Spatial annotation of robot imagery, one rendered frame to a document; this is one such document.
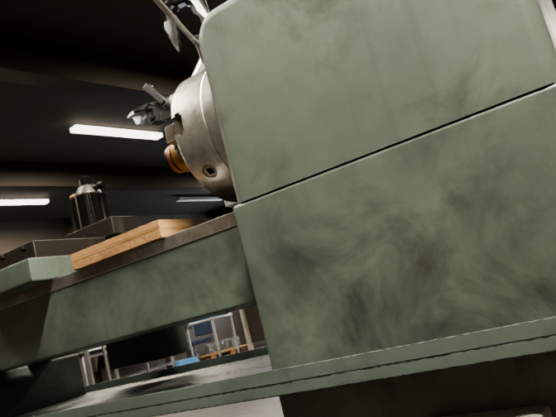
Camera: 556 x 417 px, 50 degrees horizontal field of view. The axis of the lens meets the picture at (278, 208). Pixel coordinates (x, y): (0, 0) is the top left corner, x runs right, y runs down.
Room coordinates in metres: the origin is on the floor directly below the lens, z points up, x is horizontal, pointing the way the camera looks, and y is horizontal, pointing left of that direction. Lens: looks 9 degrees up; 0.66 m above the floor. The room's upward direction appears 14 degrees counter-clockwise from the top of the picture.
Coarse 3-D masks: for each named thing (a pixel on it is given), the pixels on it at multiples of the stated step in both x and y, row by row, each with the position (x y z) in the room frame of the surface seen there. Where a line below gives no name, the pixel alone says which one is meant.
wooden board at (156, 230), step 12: (144, 228) 1.28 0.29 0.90; (156, 228) 1.27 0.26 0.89; (168, 228) 1.29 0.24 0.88; (180, 228) 1.32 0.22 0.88; (108, 240) 1.35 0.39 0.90; (120, 240) 1.33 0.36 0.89; (132, 240) 1.31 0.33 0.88; (144, 240) 1.29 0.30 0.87; (156, 240) 1.28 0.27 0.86; (84, 252) 1.39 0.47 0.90; (96, 252) 1.37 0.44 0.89; (108, 252) 1.35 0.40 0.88; (120, 252) 1.33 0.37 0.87; (72, 264) 1.42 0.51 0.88; (84, 264) 1.39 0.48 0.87
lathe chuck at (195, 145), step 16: (192, 80) 1.25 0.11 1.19; (176, 96) 1.25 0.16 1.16; (192, 96) 1.22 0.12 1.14; (176, 112) 1.24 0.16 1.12; (192, 112) 1.21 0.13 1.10; (192, 128) 1.21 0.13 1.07; (192, 144) 1.23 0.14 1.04; (208, 144) 1.21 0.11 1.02; (192, 160) 1.24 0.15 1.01; (208, 160) 1.23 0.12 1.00; (208, 176) 1.27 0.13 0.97; (224, 176) 1.26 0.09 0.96; (224, 192) 1.31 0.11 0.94
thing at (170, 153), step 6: (168, 150) 1.41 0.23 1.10; (174, 150) 1.39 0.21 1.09; (168, 156) 1.41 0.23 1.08; (174, 156) 1.40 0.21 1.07; (180, 156) 1.39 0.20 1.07; (168, 162) 1.42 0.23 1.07; (174, 162) 1.41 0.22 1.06; (180, 162) 1.40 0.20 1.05; (174, 168) 1.42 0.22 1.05; (180, 168) 1.42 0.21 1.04; (186, 168) 1.42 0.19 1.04
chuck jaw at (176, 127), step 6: (174, 120) 1.25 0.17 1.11; (180, 120) 1.24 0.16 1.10; (168, 126) 1.28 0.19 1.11; (174, 126) 1.25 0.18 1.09; (180, 126) 1.24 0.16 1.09; (168, 132) 1.28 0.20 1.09; (174, 132) 1.27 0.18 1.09; (180, 132) 1.24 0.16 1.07; (168, 138) 1.28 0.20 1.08; (174, 138) 1.27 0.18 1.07; (174, 144) 1.30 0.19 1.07
